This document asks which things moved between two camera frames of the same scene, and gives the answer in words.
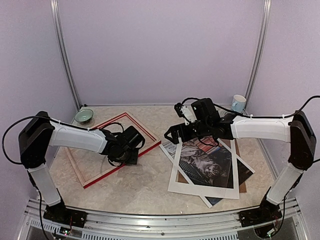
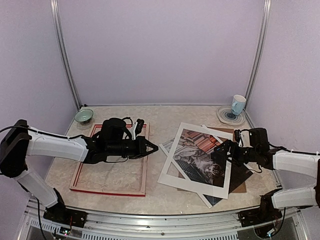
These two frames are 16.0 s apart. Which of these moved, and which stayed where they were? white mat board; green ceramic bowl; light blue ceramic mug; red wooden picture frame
Moved: white mat board; red wooden picture frame
Stayed: green ceramic bowl; light blue ceramic mug
